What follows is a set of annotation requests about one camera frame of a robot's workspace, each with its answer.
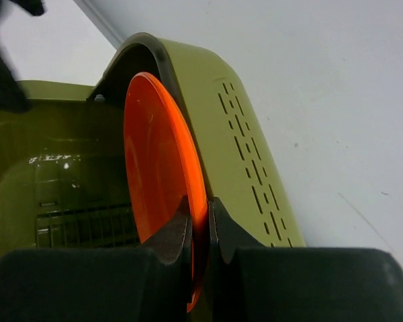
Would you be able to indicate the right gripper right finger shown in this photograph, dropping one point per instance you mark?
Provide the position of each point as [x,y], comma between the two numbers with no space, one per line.
[253,282]

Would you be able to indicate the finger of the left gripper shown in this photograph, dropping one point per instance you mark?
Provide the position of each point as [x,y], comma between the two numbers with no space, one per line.
[3,67]

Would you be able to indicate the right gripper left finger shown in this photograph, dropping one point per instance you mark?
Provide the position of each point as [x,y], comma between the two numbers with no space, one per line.
[151,282]

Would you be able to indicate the olive green dish rack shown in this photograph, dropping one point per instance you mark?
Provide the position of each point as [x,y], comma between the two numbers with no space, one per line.
[63,180]

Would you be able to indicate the orange plate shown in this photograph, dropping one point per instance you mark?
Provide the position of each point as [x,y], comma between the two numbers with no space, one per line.
[162,167]

